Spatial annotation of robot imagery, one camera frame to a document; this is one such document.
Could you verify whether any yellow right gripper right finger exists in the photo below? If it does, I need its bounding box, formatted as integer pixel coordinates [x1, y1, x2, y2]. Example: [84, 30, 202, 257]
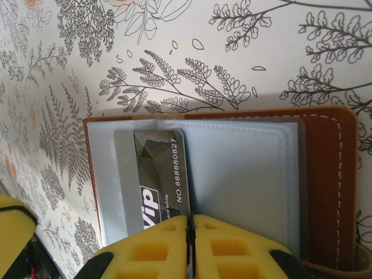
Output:
[190, 213, 301, 279]

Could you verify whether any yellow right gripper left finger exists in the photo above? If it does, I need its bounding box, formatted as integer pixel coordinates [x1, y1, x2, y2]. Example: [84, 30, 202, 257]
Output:
[91, 214, 192, 279]

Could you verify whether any black vip card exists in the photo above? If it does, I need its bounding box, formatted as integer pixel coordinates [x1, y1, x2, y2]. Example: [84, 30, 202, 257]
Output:
[113, 129, 192, 237]

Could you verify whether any brown leather card holder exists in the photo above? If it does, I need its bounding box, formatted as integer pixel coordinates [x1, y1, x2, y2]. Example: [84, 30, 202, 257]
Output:
[83, 106, 363, 279]

